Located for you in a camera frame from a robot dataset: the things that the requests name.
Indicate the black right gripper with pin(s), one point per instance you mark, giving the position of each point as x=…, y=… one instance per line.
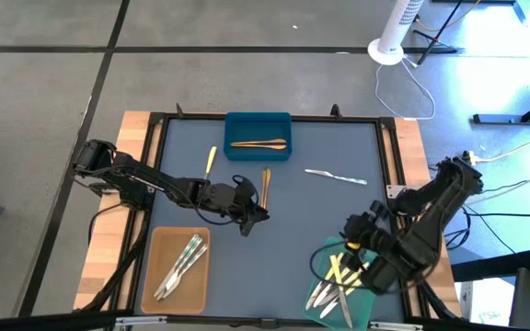
x=366, y=232

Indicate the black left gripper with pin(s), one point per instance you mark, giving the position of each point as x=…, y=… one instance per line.
x=230, y=200

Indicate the clear plastic utensil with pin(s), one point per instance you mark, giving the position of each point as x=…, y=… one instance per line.
x=338, y=177

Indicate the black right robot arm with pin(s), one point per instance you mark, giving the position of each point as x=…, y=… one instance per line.
x=430, y=230

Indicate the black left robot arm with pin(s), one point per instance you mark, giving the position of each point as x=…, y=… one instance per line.
x=154, y=181

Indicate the grey-blue table mat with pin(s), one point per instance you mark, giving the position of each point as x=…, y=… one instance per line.
x=269, y=285

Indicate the green plastic bin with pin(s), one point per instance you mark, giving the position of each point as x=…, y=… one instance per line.
x=361, y=317

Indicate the blue plastic bin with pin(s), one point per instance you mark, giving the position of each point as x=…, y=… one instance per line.
x=258, y=124

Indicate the orange plastic bin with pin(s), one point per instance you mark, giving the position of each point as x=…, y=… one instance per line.
x=191, y=294

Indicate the white yellow power plug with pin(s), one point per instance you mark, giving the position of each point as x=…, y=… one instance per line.
x=472, y=159

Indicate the black floor beam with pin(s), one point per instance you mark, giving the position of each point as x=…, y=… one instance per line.
x=495, y=266

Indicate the white tower fan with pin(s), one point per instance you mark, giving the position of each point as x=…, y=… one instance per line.
x=396, y=27

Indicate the black tripod stand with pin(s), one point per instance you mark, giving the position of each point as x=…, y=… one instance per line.
x=440, y=32

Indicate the black rig crossbar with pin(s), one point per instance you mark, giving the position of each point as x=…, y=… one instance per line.
x=39, y=324

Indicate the white metal bracket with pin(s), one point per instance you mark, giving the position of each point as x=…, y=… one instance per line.
x=391, y=191

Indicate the silver rail bracket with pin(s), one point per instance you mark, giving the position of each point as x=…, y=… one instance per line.
x=141, y=320
x=398, y=326

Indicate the black table frame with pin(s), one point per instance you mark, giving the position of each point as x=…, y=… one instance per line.
x=191, y=117

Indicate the black frame clamp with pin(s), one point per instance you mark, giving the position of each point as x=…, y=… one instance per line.
x=336, y=111
x=180, y=111

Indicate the black desk leg frame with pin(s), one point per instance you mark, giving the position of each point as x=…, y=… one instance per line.
x=499, y=119

